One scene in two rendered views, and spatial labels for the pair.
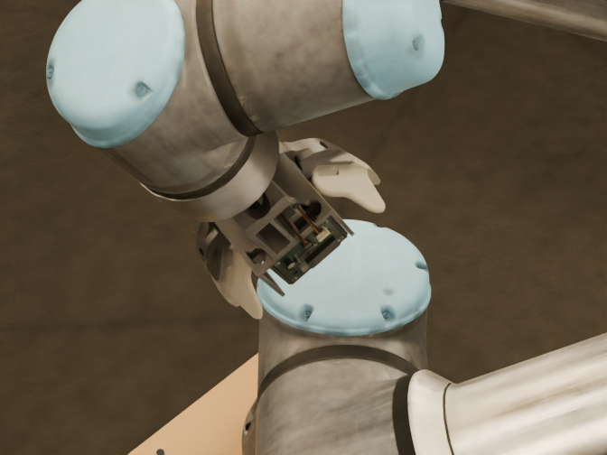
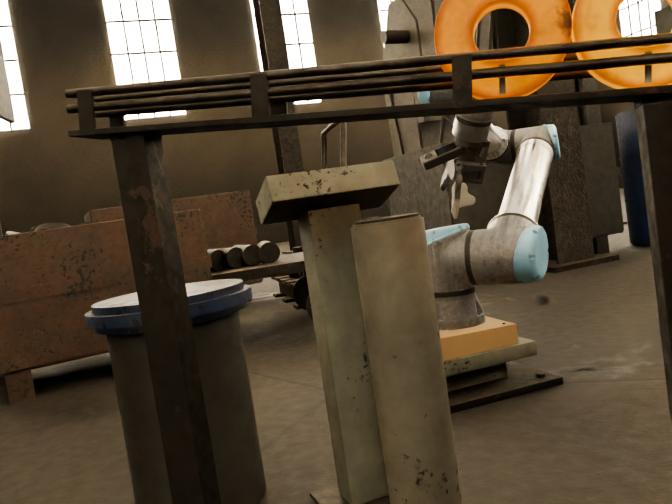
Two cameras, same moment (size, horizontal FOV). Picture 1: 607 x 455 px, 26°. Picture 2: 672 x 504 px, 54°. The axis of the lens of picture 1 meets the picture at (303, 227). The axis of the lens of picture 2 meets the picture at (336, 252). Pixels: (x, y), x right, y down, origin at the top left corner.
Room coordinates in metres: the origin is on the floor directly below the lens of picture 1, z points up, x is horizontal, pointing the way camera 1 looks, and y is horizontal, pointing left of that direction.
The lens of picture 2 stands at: (0.20, 1.72, 0.55)
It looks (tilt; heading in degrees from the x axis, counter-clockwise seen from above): 4 degrees down; 299
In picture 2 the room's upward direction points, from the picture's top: 8 degrees counter-clockwise
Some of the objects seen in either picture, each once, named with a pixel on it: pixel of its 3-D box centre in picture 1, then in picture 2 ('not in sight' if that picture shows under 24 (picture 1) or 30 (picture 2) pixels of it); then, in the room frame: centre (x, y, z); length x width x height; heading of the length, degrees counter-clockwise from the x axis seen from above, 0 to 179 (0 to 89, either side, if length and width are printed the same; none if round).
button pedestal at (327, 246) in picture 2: not in sight; (346, 336); (0.79, 0.66, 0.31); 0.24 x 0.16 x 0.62; 48
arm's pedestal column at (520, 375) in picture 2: not in sight; (457, 371); (0.83, -0.03, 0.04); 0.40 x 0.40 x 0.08; 46
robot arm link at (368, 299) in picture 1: (341, 334); (447, 256); (0.81, -0.03, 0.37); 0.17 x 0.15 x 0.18; 0
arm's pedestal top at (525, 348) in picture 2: not in sight; (454, 350); (0.83, -0.03, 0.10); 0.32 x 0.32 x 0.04; 46
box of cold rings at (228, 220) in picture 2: not in sight; (172, 255); (3.42, -1.80, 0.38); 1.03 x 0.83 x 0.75; 51
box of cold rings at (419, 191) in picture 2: not in sight; (498, 198); (1.35, -2.77, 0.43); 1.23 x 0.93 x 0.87; 46
